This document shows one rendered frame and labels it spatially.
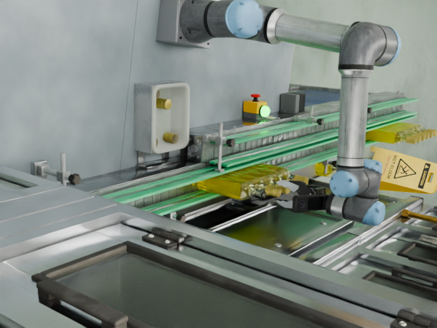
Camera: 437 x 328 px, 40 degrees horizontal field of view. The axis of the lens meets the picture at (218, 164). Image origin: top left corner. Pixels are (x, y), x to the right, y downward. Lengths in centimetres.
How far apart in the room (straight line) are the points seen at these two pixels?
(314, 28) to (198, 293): 122
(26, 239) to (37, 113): 84
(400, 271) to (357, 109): 50
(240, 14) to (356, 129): 50
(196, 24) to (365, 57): 57
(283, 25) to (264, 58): 60
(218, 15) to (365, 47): 48
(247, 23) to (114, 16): 41
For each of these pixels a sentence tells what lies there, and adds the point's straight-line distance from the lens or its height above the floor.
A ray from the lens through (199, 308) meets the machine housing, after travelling 77.
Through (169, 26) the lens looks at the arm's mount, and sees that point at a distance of 199.
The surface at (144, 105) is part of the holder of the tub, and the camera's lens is 194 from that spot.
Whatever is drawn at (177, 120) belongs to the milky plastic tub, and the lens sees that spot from 206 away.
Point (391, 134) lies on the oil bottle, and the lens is 304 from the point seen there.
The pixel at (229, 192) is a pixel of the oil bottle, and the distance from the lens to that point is 198.
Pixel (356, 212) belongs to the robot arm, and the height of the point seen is 145.
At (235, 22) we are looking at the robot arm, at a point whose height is 105.
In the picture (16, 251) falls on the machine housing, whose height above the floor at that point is 143.
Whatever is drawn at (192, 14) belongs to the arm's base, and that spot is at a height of 89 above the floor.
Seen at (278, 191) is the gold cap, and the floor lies 116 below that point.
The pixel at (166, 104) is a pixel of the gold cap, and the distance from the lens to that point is 199.
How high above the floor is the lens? 217
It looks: 37 degrees down
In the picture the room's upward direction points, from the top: 103 degrees clockwise
